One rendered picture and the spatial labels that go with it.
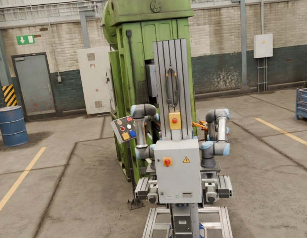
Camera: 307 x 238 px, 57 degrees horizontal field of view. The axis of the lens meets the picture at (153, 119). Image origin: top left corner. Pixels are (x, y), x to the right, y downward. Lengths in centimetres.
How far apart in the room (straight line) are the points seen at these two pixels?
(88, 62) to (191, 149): 704
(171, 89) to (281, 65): 901
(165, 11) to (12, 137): 511
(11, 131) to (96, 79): 296
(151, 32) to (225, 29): 662
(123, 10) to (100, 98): 566
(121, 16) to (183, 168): 205
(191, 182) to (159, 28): 214
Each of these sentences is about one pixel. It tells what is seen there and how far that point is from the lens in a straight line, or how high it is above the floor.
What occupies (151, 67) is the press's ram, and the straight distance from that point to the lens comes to 353.
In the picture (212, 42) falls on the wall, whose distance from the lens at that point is 998.
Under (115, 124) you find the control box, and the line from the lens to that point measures 333.
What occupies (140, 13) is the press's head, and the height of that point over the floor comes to 238.
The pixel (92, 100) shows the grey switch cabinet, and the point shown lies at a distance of 902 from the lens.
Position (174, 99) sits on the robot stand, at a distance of 227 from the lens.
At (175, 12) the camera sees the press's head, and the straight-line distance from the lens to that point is 376.
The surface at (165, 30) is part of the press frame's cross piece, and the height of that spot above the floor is 216.
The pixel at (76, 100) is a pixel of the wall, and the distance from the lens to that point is 973.
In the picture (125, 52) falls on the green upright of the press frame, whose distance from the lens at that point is 359.
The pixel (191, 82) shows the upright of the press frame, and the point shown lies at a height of 145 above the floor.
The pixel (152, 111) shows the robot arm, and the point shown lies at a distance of 271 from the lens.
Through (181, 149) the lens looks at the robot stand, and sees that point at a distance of 215.
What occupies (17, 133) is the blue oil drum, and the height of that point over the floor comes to 28.
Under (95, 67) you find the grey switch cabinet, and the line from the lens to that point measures 888.
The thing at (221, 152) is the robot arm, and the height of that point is 97.
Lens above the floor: 201
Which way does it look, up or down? 15 degrees down
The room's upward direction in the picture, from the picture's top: 6 degrees counter-clockwise
